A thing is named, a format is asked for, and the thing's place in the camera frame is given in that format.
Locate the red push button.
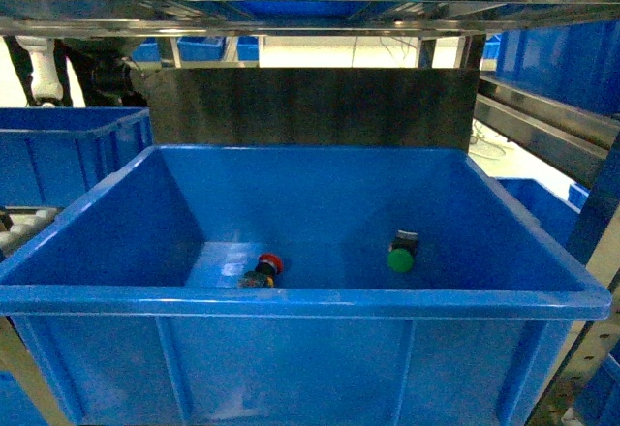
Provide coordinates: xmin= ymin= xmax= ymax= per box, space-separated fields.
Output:
xmin=238 ymin=253 xmax=284 ymax=289

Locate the green push button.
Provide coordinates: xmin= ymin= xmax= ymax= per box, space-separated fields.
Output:
xmin=387 ymin=229 xmax=419 ymax=273

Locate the black back panel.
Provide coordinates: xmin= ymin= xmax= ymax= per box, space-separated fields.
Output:
xmin=135 ymin=68 xmax=480 ymax=151

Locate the blue target bin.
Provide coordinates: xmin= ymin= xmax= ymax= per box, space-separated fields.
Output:
xmin=1 ymin=145 xmax=611 ymax=425

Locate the blue bin left neighbour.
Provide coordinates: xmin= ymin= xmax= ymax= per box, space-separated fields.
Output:
xmin=1 ymin=107 xmax=153 ymax=207

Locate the steel side upright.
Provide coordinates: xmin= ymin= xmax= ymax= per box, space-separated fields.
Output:
xmin=527 ymin=143 xmax=619 ymax=425

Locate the steel upper shelf rail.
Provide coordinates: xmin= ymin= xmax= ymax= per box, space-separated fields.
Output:
xmin=1 ymin=0 xmax=619 ymax=39

